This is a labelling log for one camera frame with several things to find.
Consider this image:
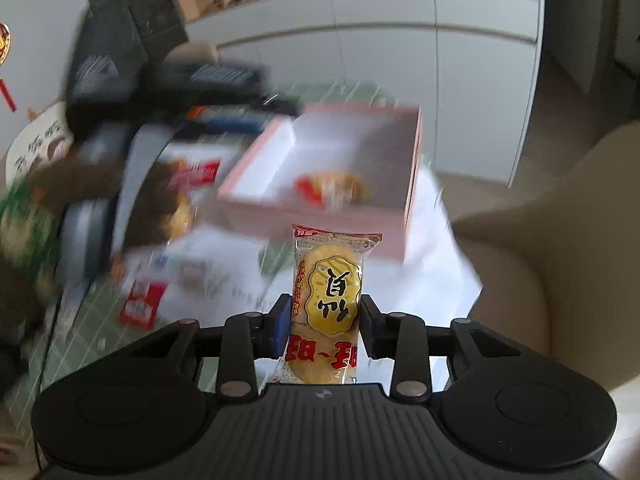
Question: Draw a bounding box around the orange red snack packet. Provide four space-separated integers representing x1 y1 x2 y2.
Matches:
294 170 372 212

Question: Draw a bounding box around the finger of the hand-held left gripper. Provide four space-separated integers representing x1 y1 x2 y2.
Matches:
187 101 305 132
160 61 271 98

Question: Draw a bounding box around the red hanging ornament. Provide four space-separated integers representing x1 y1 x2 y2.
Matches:
0 22 18 112

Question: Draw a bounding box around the yellow snack packet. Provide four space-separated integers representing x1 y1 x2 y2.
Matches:
272 224 383 386

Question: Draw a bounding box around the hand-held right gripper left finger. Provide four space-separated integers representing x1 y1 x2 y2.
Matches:
120 294 293 403

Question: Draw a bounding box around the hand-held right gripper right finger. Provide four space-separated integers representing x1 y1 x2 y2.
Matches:
359 294 507 403

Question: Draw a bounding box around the white printed card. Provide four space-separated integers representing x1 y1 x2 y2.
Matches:
4 102 78 188

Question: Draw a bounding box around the beige chair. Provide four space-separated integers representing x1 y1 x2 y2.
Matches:
447 122 640 398

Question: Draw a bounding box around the white cabinet with wooden shelf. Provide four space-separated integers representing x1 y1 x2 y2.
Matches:
162 0 547 188

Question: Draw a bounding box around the green snack bag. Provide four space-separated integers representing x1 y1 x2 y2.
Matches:
0 177 63 303

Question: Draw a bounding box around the small red snack packet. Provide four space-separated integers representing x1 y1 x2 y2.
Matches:
119 280 169 331

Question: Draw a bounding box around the pink cardboard box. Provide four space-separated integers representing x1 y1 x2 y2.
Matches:
216 102 425 263

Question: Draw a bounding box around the red white snack box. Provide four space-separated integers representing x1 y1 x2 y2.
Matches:
125 140 243 251

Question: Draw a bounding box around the green checked tablecloth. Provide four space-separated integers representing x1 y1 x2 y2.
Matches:
0 77 426 461

